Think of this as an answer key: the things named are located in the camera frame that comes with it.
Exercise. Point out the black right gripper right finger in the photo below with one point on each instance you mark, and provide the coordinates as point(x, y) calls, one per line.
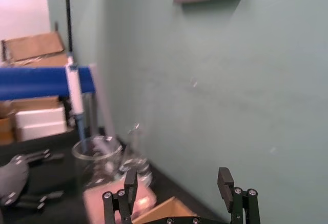
point(225, 183)

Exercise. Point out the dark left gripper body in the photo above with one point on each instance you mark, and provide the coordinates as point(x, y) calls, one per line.
point(12, 180)

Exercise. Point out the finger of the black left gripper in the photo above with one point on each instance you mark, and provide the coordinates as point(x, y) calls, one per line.
point(43, 157)
point(38, 200)

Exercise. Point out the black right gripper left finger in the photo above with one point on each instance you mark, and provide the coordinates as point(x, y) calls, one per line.
point(131, 183)

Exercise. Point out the clear glass flask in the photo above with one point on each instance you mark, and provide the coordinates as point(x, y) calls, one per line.
point(137, 166)

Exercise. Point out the black table cloth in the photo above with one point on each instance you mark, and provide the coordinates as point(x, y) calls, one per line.
point(59, 178)

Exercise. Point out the pink box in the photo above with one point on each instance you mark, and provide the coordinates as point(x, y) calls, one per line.
point(102, 198)

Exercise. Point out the white foam box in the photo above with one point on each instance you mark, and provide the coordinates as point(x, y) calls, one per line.
point(41, 122)

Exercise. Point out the clear glass beaker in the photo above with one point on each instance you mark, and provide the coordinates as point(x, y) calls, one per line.
point(97, 162)

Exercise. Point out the brown cardboard tray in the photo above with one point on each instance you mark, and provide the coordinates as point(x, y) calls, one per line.
point(164, 211)

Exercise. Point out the small brown cardboard box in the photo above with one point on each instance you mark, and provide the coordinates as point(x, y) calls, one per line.
point(6, 129)

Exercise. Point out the white and blue pipette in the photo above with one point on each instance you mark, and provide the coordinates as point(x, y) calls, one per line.
point(75, 93)

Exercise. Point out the flat brown cardboard box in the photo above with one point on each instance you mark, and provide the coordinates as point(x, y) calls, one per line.
point(33, 47)

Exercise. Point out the black pole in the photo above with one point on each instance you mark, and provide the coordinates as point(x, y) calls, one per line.
point(68, 16)

